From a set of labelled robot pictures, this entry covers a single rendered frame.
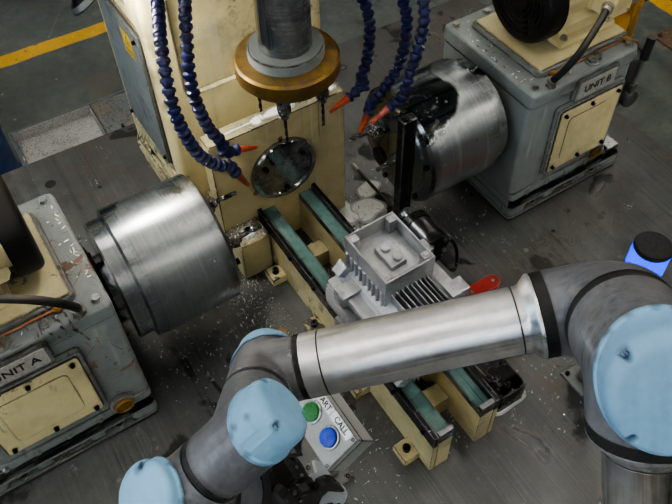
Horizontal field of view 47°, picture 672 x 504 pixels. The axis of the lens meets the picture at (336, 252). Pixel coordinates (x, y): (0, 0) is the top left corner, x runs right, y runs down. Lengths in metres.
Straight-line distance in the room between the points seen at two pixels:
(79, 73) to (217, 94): 2.13
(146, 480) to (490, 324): 0.38
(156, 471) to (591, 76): 1.17
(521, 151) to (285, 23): 0.63
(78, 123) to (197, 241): 1.51
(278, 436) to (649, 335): 0.34
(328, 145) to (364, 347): 0.84
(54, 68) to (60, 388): 2.52
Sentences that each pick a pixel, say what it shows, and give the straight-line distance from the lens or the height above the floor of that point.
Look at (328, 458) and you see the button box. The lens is 1.18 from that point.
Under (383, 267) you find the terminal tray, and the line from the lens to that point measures 1.28.
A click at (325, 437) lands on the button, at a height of 1.07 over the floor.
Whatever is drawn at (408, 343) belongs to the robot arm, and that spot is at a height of 1.43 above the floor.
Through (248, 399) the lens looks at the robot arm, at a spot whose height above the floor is 1.48.
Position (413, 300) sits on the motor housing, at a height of 1.10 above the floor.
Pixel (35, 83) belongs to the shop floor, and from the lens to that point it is 3.66.
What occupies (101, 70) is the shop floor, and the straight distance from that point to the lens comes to 3.63.
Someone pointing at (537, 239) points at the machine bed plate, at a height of 0.80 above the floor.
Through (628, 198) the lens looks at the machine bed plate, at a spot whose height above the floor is 0.80.
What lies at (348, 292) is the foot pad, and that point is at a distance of 1.30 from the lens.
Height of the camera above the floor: 2.13
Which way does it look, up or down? 52 degrees down
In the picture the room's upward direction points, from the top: 2 degrees counter-clockwise
